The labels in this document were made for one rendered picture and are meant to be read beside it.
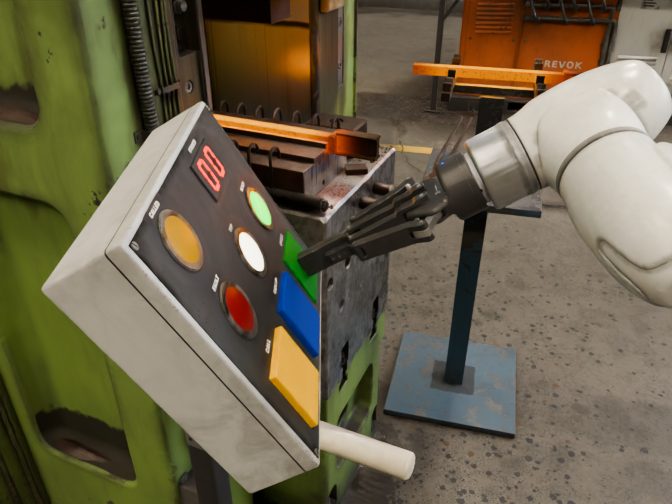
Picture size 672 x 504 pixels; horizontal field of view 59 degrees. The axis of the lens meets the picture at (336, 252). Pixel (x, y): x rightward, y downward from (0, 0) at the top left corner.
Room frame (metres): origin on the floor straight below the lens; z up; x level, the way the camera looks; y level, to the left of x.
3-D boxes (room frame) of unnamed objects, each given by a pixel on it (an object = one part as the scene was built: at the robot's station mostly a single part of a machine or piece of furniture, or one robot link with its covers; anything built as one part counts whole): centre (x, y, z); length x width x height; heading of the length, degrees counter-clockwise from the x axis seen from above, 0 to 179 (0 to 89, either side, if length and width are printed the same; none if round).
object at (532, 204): (1.49, -0.39, 0.75); 0.40 x 0.30 x 0.02; 165
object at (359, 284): (1.22, 0.20, 0.69); 0.56 x 0.38 x 0.45; 66
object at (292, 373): (0.44, 0.04, 1.01); 0.07 x 0.05 x 0.07; 1
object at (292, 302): (0.54, 0.04, 1.01); 0.07 x 0.05 x 0.07; 1
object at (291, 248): (0.64, 0.05, 1.00); 0.07 x 0.05 x 0.07; 1
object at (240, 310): (0.44, 0.09, 1.09); 0.05 x 0.03 x 0.04; 156
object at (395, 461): (0.73, 0.08, 0.62); 0.44 x 0.05 x 0.05; 66
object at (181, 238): (0.44, 0.13, 1.16); 0.05 x 0.03 x 0.04; 156
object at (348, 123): (1.27, 0.00, 0.95); 0.12 x 0.08 x 0.06; 66
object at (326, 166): (1.17, 0.21, 0.96); 0.42 x 0.20 x 0.09; 66
